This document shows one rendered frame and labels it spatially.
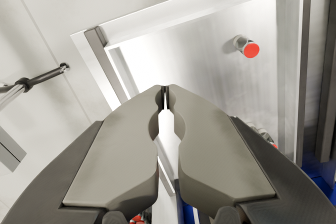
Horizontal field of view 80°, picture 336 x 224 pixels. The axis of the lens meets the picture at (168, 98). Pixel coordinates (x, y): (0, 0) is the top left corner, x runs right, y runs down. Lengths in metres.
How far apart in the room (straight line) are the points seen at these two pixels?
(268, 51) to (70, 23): 1.11
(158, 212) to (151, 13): 0.41
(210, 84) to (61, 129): 1.46
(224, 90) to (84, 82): 1.15
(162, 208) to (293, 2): 0.46
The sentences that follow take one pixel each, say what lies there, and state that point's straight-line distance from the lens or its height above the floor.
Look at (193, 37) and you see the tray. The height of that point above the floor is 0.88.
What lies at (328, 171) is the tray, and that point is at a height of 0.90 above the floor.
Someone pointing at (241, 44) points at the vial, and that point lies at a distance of 0.31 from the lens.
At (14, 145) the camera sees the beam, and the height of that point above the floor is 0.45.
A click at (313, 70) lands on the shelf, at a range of 0.42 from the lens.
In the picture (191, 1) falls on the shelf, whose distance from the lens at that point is 0.31.
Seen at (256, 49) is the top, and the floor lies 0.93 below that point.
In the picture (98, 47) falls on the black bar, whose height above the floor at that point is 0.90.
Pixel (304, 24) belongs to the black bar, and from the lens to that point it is 0.35.
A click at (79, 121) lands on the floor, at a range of 1.61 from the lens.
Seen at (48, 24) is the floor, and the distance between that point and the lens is 1.36.
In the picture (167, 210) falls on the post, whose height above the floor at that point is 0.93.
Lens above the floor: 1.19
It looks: 59 degrees down
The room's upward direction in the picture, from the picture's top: 176 degrees clockwise
